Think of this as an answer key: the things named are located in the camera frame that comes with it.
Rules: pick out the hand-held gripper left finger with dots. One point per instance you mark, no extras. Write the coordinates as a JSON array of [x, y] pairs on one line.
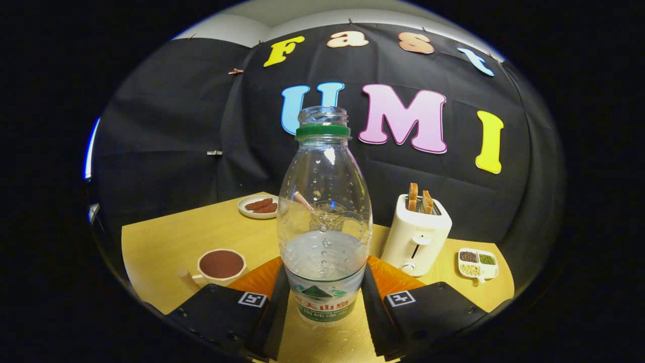
[[224, 315]]

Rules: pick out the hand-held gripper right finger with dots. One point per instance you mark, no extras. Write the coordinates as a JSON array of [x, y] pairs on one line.
[[433, 315]]

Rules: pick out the cream cup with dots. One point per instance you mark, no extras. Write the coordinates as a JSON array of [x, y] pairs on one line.
[[220, 281]]

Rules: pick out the white divided dish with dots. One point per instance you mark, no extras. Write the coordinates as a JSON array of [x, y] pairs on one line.
[[491, 273]]

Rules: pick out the white toaster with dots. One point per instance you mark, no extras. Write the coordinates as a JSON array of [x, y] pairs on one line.
[[413, 227]]

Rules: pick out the wooden table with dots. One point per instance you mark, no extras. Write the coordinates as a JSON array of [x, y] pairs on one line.
[[166, 242]]

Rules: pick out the small white plate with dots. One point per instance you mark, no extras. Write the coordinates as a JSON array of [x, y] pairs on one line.
[[244, 212]]

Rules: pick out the toasted bread slice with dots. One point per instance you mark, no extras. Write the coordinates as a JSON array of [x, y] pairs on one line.
[[428, 202], [412, 197]]

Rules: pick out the red-brown sausage piece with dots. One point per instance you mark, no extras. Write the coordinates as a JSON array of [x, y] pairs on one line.
[[258, 203], [268, 208]]

